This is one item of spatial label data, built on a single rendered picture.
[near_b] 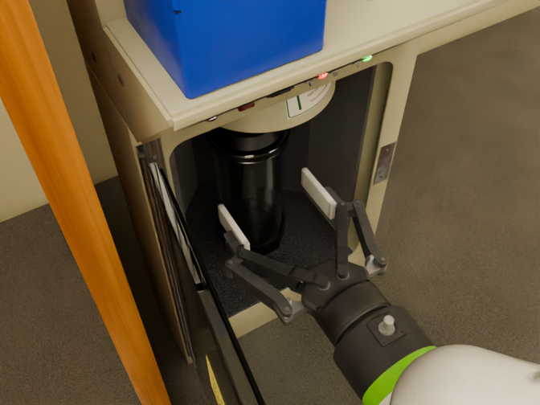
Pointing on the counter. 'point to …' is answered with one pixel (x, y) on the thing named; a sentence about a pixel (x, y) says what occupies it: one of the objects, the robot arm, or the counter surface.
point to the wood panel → (71, 190)
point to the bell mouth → (285, 112)
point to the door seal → (218, 302)
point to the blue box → (226, 37)
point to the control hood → (422, 10)
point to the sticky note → (214, 386)
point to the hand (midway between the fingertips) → (270, 202)
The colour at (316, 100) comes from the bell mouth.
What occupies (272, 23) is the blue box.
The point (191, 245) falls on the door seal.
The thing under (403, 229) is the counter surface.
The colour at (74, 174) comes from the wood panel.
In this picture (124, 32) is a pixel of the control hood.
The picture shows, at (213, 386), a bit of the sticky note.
